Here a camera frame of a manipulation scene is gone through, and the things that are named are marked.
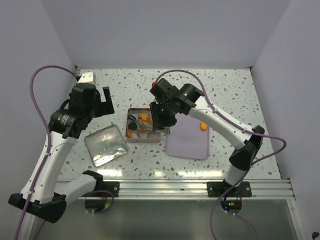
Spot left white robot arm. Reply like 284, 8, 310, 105
8, 83, 115, 223

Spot lilac plastic tray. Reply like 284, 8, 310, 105
165, 114, 209, 160

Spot square cookie tin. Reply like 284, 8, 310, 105
125, 108, 162, 144

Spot orange flower cookie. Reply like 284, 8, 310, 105
199, 122, 208, 131
139, 114, 149, 122
126, 130, 133, 138

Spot metal tongs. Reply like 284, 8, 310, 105
137, 119, 171, 135

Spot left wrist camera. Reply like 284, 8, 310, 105
76, 71, 96, 85

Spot silver tin lid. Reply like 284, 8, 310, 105
84, 124, 128, 167

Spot aluminium rail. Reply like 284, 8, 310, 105
103, 179, 295, 200

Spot black round cookie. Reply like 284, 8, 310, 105
127, 122, 138, 131

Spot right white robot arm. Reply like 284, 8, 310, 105
149, 78, 265, 197

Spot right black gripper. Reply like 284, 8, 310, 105
150, 99, 178, 132

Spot black sandwich cookie top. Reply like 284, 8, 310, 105
128, 114, 139, 121

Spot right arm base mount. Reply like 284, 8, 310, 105
206, 181, 253, 214

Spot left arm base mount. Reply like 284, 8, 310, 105
84, 181, 120, 215

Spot round orange cookie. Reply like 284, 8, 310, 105
139, 126, 148, 132

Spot orange flower cookie top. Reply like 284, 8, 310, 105
139, 114, 149, 122

